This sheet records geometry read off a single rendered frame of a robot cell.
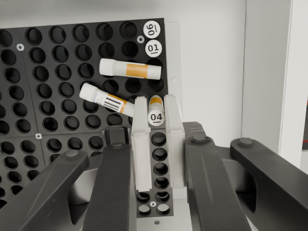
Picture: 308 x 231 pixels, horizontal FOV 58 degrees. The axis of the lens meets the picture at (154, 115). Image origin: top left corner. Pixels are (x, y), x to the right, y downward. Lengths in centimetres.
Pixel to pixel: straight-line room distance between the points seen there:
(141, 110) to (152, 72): 6
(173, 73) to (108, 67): 8
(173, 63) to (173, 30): 3
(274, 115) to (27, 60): 20
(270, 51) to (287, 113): 5
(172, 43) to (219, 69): 6
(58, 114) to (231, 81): 17
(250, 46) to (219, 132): 10
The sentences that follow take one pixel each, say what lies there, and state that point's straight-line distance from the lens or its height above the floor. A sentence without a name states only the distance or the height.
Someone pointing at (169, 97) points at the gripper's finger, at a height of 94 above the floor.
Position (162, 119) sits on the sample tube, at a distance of 19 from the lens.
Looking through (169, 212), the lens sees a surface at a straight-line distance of 27.
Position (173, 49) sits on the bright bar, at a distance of 27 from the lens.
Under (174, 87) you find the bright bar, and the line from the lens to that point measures 28.
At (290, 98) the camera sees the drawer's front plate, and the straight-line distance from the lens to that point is 22.
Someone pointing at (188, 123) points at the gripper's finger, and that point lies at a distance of 16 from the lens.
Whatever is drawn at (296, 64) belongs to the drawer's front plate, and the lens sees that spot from 22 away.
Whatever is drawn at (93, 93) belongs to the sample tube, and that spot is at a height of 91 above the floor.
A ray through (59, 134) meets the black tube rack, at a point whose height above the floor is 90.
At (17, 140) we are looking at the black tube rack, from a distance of 26.
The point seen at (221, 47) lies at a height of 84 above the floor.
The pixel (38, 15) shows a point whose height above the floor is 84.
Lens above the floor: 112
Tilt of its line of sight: 72 degrees down
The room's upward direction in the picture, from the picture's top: 180 degrees clockwise
